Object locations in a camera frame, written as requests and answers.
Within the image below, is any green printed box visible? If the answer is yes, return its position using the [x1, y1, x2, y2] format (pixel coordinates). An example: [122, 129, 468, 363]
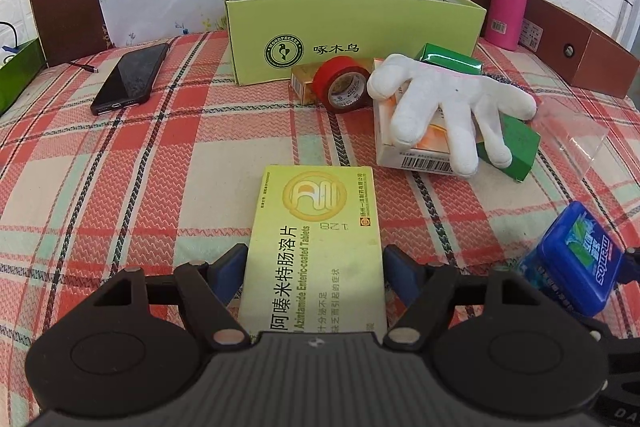
[416, 43, 483, 75]

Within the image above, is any plaid bed sheet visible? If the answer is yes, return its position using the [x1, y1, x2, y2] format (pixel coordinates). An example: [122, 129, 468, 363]
[1, 32, 639, 426]

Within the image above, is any white and pink glove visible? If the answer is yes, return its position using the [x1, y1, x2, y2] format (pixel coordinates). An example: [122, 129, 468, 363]
[366, 53, 538, 179]

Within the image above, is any white orange medicine box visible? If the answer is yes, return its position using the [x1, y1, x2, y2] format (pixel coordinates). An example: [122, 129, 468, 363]
[367, 53, 452, 174]

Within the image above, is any yellow-green medicine box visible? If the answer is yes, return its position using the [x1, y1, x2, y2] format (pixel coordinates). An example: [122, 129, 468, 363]
[239, 166, 387, 337]

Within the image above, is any brown cardboard box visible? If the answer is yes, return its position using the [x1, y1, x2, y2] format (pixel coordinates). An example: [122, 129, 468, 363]
[520, 0, 639, 98]

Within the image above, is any green tray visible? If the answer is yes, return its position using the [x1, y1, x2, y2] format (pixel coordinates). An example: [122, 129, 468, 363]
[0, 38, 46, 115]

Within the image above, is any black smartphone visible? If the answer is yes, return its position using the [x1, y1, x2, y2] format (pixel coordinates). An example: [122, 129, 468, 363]
[90, 43, 169, 116]

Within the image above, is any light green cardboard storage box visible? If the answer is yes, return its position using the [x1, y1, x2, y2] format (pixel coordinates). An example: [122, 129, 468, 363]
[224, 0, 486, 86]

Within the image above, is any gold rectangular box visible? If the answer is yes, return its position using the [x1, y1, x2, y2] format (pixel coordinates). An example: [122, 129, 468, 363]
[291, 63, 321, 105]

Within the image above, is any blue gum container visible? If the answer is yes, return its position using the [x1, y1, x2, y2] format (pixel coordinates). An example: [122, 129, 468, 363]
[516, 200, 623, 317]

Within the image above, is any plain dark green box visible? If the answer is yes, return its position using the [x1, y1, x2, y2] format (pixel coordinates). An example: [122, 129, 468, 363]
[498, 114, 541, 182]

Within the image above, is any red tape roll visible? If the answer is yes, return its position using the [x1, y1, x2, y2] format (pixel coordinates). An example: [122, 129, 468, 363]
[311, 55, 373, 114]

